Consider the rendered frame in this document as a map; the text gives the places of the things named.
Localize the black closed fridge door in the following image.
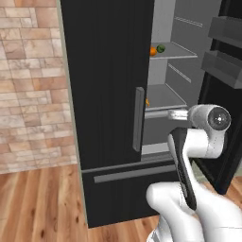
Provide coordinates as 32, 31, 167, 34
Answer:
60, 0, 155, 171

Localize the large grey door bin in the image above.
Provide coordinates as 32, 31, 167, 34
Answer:
200, 49, 242, 90

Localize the black open fridge door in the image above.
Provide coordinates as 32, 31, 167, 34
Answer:
188, 0, 242, 196

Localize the grey freezer drawer handle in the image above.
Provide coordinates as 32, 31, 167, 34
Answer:
93, 164, 177, 184

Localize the grey fridge shelf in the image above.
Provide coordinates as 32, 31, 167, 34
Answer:
149, 41, 199, 61
145, 83, 189, 112

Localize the grey fridge door handle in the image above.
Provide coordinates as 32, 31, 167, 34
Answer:
131, 86, 147, 153

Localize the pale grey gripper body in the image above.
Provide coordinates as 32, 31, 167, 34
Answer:
166, 109, 190, 122

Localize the small grey door bin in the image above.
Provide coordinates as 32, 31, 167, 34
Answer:
207, 15, 242, 49

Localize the black fridge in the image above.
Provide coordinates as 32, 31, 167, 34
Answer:
56, 0, 242, 230

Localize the green avocado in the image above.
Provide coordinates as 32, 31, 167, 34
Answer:
156, 43, 167, 54

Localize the black freezer drawer front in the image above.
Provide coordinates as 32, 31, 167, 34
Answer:
80, 158, 182, 229

